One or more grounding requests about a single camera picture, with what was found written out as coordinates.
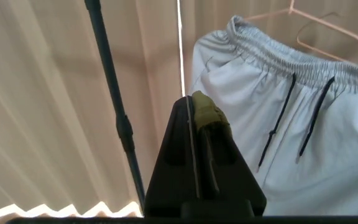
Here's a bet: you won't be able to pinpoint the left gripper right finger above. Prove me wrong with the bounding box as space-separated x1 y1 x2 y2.
197 123 268 218

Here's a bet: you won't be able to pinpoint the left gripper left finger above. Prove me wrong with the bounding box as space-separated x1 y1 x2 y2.
144 95 200 218

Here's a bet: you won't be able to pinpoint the pale grey shorts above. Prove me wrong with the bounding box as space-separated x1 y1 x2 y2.
188 14 358 217

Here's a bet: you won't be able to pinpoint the green garment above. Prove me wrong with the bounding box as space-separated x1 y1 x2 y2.
191 90 233 138

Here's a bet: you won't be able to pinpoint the black clothes rack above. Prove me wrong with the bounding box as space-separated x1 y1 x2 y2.
84 0 147 215

